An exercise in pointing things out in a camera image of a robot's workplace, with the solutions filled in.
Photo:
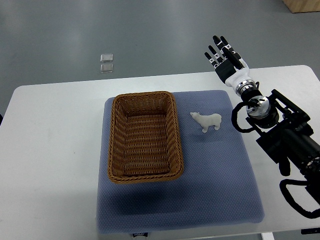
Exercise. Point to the blue-grey fabric mat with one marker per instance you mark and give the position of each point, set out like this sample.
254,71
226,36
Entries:
217,187

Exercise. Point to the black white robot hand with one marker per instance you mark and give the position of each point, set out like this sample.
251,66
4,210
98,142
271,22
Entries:
227,63

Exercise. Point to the brown wicker basket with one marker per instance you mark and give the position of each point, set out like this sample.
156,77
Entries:
144,139

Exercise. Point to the metal floor plate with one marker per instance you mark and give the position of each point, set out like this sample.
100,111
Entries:
106,57
107,68

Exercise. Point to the white toy polar bear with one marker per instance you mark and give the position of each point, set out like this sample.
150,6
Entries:
207,121

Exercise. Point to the lower metal floor plate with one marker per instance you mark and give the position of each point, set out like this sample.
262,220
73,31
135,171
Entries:
107,68

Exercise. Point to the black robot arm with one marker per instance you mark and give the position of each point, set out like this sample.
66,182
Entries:
284,135

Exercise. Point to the small black brand label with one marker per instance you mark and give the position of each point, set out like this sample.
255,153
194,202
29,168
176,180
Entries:
143,234

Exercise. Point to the upper metal floor plate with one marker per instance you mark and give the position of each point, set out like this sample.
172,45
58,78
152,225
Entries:
106,57

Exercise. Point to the black table control panel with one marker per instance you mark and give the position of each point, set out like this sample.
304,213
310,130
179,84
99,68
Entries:
310,231

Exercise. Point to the wooden cabinet corner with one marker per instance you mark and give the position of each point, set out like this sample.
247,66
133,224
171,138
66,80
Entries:
302,6

